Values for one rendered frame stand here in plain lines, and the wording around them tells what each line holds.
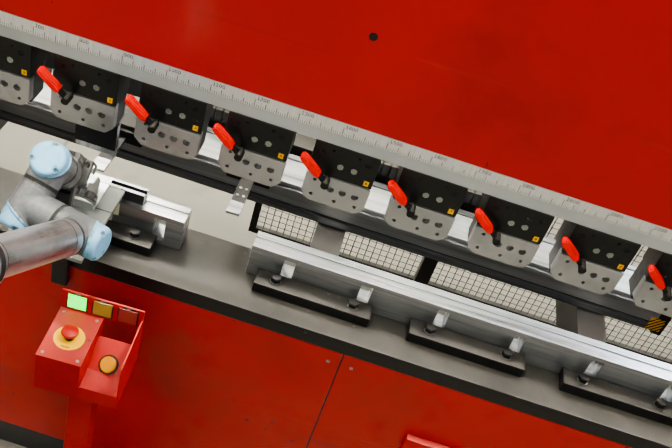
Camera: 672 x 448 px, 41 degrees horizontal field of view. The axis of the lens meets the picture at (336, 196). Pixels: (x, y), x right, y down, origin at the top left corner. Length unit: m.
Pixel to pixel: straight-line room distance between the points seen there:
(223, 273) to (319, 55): 0.67
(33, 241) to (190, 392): 0.94
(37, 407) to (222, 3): 1.40
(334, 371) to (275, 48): 0.85
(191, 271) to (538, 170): 0.88
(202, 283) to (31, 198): 0.54
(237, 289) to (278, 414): 0.40
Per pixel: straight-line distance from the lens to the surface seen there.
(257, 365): 2.31
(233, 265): 2.27
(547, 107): 1.85
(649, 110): 1.87
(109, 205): 2.18
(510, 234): 2.04
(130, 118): 2.40
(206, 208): 3.73
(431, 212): 2.01
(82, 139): 2.19
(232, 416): 2.49
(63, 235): 1.73
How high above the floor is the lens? 2.47
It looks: 38 degrees down
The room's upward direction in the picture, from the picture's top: 19 degrees clockwise
